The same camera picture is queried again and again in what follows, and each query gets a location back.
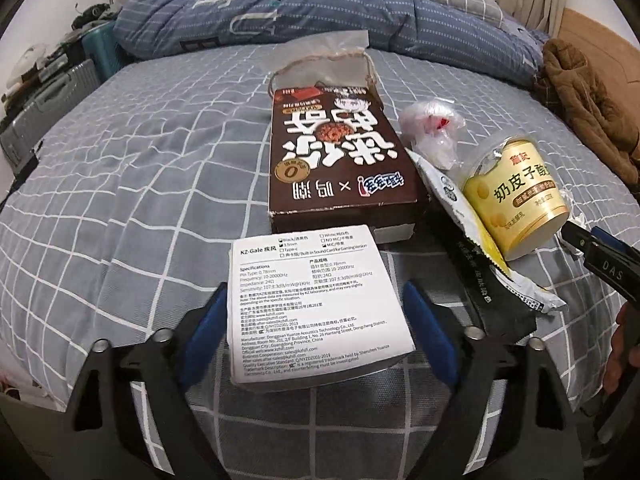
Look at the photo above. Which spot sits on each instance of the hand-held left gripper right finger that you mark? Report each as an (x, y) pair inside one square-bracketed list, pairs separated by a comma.
[(430, 332)]

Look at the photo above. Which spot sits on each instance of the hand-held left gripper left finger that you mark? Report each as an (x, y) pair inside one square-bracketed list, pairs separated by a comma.
[(212, 322)]

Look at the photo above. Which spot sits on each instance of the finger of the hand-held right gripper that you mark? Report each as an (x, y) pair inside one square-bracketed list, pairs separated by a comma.
[(617, 244), (610, 267)]

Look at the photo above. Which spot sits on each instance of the white printed cardboard box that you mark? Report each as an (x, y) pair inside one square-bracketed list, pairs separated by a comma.
[(310, 310)]

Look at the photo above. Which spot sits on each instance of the yellow yogurt cup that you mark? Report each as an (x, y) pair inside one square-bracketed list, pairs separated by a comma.
[(520, 200)]

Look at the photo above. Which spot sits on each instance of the brown snack box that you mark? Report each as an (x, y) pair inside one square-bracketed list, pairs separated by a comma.
[(340, 160)]

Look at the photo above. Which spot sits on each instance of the clear plastic bag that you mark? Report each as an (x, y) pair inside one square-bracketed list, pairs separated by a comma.
[(435, 130)]

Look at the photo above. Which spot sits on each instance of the person's right hand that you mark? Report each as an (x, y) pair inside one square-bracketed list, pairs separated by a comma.
[(620, 355)]

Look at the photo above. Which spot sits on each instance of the black foil wrapper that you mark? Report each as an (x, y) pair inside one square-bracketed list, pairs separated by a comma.
[(480, 295)]

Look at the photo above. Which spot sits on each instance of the white yellow snack packet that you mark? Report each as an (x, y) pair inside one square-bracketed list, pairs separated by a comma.
[(450, 200)]

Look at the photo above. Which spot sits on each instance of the brown fleece jacket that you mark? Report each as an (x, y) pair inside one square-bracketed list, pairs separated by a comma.
[(585, 105)]

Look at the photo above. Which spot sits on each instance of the grey checked bedsheet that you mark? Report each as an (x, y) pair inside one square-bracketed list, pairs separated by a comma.
[(150, 185)]

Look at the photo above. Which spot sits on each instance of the wooden headboard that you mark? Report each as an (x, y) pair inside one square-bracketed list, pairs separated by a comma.
[(600, 45)]

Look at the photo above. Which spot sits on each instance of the grey ribbed suitcase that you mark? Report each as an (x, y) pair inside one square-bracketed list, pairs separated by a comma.
[(45, 105)]

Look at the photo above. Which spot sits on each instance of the teal suitcase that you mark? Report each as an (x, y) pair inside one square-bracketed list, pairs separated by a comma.
[(102, 50)]

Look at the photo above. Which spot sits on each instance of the rolled blue checked quilt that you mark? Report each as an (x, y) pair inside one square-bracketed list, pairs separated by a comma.
[(250, 15)]

